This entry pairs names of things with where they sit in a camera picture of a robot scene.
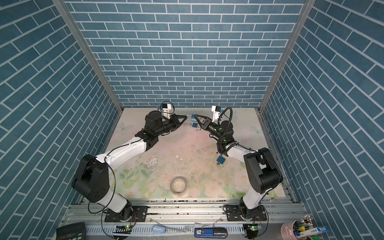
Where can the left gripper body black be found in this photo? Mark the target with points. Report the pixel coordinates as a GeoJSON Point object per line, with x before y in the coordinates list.
{"type": "Point", "coordinates": [166, 127]}

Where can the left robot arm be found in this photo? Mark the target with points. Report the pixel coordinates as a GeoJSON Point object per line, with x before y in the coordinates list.
{"type": "Point", "coordinates": [92, 177]}

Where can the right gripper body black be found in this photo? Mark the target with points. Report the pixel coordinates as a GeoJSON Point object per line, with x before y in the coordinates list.
{"type": "Point", "coordinates": [213, 128]}

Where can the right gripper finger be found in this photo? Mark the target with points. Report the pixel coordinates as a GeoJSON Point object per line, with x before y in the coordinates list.
{"type": "Point", "coordinates": [202, 125]}
{"type": "Point", "coordinates": [200, 118]}

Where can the pink pen cup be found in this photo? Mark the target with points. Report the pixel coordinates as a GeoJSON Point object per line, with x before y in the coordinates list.
{"type": "Point", "coordinates": [287, 231]}

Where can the blue padlock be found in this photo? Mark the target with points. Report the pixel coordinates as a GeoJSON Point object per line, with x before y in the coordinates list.
{"type": "Point", "coordinates": [191, 118]}
{"type": "Point", "coordinates": [196, 126]}
{"type": "Point", "coordinates": [220, 160]}

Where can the blue black device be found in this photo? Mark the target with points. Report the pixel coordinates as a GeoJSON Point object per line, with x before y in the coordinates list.
{"type": "Point", "coordinates": [211, 233]}

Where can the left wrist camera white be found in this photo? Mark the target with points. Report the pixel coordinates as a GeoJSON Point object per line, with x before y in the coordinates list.
{"type": "Point", "coordinates": [167, 109]}

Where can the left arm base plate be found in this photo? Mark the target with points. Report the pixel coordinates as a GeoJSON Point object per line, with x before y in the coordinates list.
{"type": "Point", "coordinates": [138, 213]}

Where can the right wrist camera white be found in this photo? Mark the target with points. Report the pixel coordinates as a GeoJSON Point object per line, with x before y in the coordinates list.
{"type": "Point", "coordinates": [217, 110]}

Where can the aluminium mounting rail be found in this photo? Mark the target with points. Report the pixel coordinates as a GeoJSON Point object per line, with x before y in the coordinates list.
{"type": "Point", "coordinates": [174, 211]}

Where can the black calculator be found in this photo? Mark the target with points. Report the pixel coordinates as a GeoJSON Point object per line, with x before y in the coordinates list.
{"type": "Point", "coordinates": [76, 231]}

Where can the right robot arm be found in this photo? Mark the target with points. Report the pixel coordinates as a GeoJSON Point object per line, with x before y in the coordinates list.
{"type": "Point", "coordinates": [263, 172]}

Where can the light blue small object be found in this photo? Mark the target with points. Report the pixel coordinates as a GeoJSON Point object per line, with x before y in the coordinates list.
{"type": "Point", "coordinates": [159, 229]}

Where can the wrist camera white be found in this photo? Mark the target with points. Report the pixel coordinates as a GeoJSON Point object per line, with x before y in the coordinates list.
{"type": "Point", "coordinates": [217, 110]}
{"type": "Point", "coordinates": [167, 109]}

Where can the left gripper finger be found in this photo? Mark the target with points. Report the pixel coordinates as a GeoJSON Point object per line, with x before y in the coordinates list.
{"type": "Point", "coordinates": [178, 123]}
{"type": "Point", "coordinates": [179, 117]}

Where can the clear tape roll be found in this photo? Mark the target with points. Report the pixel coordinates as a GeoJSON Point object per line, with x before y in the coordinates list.
{"type": "Point", "coordinates": [178, 186]}

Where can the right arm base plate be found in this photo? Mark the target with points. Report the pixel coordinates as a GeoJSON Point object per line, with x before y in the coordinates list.
{"type": "Point", "coordinates": [231, 212]}

